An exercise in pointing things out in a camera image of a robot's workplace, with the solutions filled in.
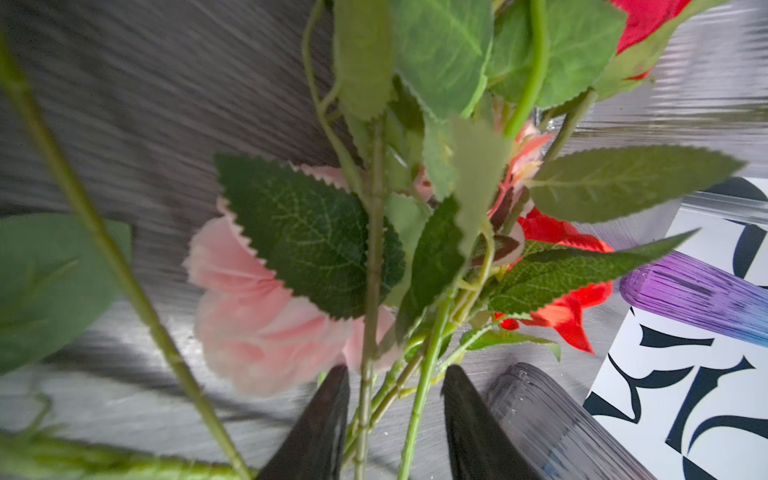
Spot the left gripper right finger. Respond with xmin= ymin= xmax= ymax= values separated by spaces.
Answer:
xmin=441 ymin=365 xmax=534 ymax=479

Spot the pink peony flower stem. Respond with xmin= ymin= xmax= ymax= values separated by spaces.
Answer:
xmin=1 ymin=42 xmax=252 ymax=479

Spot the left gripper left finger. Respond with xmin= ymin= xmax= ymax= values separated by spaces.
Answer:
xmin=256 ymin=365 xmax=350 ymax=480

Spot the dark purple glass vase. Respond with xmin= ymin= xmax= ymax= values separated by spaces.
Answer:
xmin=485 ymin=362 xmax=653 ymax=480

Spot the blue purple glass vase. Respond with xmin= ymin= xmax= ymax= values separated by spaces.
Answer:
xmin=619 ymin=251 xmax=767 ymax=347

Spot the bunch of artificial flowers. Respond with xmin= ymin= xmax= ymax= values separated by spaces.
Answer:
xmin=184 ymin=1 xmax=740 ymax=478

